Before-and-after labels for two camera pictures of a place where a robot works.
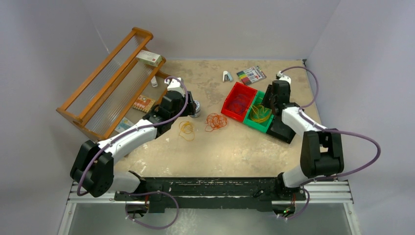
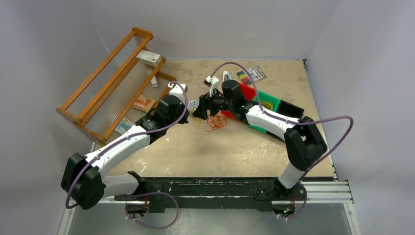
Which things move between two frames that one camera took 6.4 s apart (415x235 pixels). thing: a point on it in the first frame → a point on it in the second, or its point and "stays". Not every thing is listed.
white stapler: [153, 82] stays
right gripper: [268, 92] → [206, 104]
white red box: [150, 58] stays
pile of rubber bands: [215, 121] stays
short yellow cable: [187, 129] → [196, 122]
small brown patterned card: [143, 103] stays
